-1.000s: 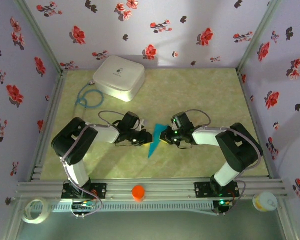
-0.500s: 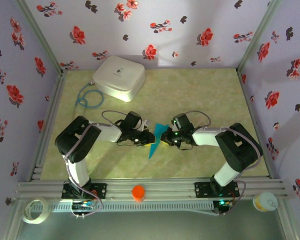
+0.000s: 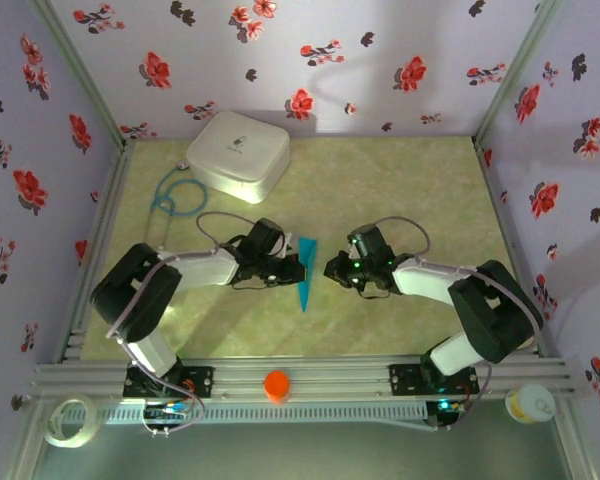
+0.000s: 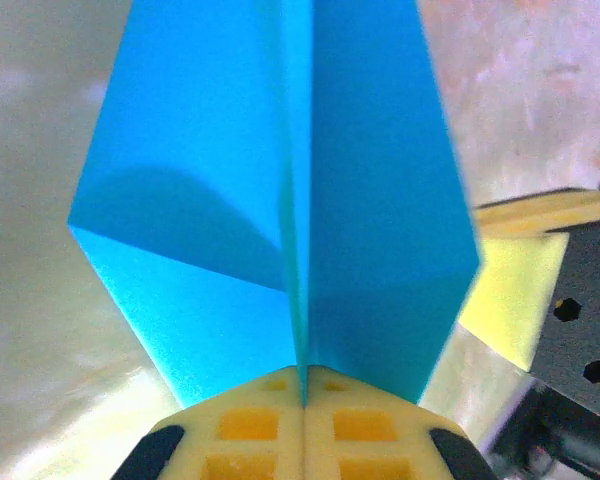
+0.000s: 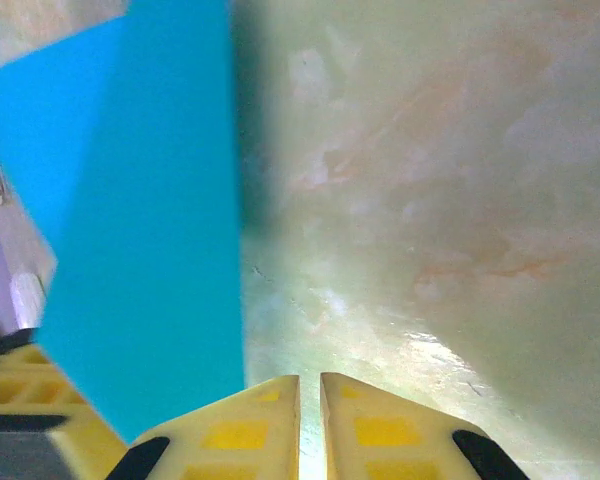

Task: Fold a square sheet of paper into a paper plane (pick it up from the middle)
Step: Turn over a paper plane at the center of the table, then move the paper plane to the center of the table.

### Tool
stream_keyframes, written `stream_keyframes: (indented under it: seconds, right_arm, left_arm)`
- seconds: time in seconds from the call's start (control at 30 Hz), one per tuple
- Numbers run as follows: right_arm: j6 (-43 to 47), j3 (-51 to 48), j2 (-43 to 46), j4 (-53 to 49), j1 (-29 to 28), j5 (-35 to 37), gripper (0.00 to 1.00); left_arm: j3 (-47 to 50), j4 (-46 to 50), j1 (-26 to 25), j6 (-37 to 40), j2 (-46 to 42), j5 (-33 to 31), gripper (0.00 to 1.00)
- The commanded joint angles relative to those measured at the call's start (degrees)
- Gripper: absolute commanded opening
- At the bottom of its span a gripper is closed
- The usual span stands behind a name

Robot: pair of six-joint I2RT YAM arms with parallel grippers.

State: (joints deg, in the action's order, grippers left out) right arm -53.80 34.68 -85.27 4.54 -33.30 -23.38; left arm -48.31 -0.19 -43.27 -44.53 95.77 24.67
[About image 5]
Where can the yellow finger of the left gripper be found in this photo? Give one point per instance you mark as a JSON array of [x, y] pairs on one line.
[[92, 445], [25, 385]]

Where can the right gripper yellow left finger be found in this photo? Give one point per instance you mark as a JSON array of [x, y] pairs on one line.
[[240, 435]]

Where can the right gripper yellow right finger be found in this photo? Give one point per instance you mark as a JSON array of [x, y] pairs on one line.
[[390, 435]]

